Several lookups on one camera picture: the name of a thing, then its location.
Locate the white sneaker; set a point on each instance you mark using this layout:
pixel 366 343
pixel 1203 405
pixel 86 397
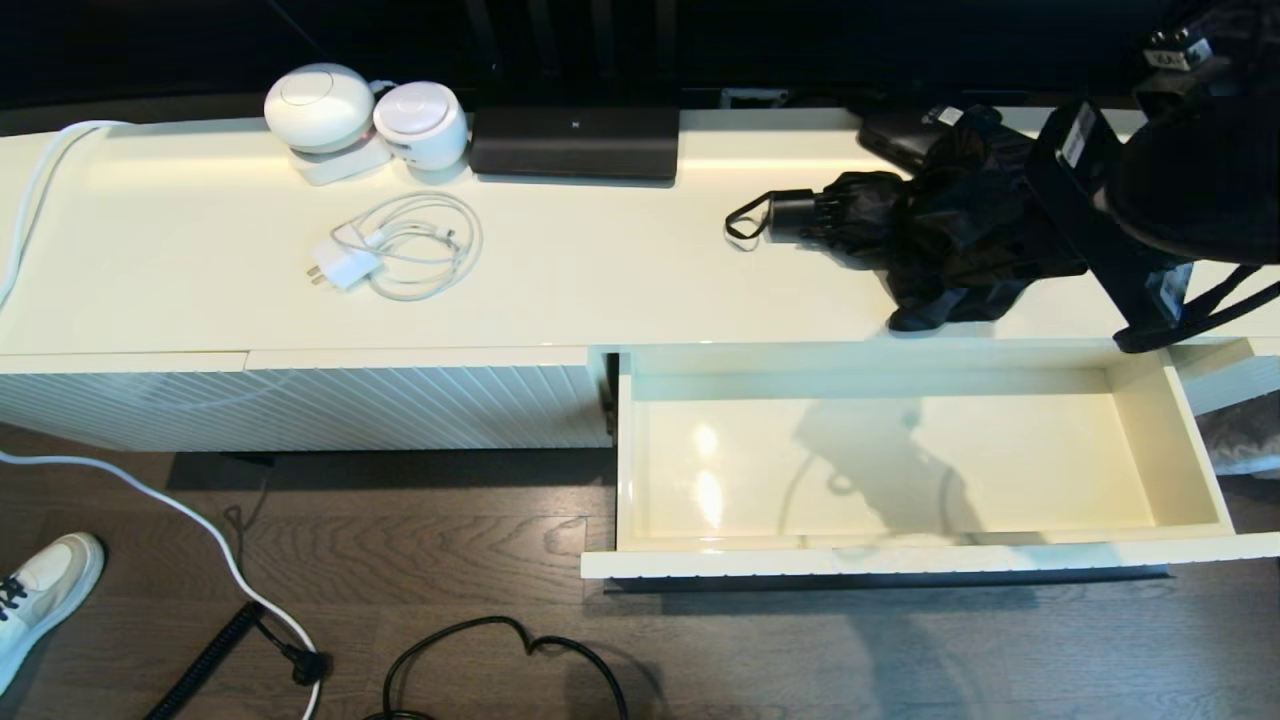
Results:
pixel 50 590

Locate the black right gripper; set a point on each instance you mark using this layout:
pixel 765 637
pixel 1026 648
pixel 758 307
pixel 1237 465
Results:
pixel 1118 235

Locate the black folding umbrella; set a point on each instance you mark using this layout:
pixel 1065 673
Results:
pixel 940 230

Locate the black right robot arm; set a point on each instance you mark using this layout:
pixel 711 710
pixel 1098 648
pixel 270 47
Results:
pixel 1200 180

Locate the white wall socket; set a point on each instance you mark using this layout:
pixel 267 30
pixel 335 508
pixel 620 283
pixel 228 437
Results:
pixel 750 96

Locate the cream ribbed-front drawer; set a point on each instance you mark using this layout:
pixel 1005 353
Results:
pixel 900 470

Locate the white slatted cabinet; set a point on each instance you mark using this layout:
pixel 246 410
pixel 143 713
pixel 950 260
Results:
pixel 600 280

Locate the small white round device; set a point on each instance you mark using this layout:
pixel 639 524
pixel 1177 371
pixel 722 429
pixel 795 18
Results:
pixel 422 122

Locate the white charger adapter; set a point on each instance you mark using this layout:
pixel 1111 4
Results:
pixel 345 266

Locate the black router with antennas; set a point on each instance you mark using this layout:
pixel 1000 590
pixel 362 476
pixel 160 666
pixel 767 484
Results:
pixel 575 143

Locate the black set-top box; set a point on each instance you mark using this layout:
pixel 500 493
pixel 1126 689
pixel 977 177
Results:
pixel 890 138

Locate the white fluffy slipper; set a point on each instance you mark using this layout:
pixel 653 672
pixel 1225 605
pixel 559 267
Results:
pixel 1245 440

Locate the large white round device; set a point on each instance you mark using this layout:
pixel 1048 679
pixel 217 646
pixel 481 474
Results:
pixel 318 108

